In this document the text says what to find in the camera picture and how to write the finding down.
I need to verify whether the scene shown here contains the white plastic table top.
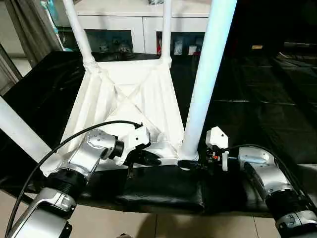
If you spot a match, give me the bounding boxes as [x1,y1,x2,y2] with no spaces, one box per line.
[40,56,200,178]

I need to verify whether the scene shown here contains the white plastic table leg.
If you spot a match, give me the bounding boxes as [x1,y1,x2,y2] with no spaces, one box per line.
[178,0,238,162]
[0,96,53,164]
[158,0,173,69]
[62,0,101,73]

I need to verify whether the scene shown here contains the black mat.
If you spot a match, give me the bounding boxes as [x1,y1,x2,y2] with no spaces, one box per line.
[0,45,317,219]

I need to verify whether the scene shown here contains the white cabinet with glass doors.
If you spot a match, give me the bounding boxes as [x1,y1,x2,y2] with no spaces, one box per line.
[69,0,212,56]

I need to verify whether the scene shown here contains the light blue plastic item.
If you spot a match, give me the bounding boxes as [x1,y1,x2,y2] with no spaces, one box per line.
[42,0,75,51]

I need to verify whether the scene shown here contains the grey curtain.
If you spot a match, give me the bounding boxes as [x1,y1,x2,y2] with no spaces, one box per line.
[0,0,65,95]

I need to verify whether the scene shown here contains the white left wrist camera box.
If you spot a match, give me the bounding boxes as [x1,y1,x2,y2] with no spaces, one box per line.
[121,125,152,167]

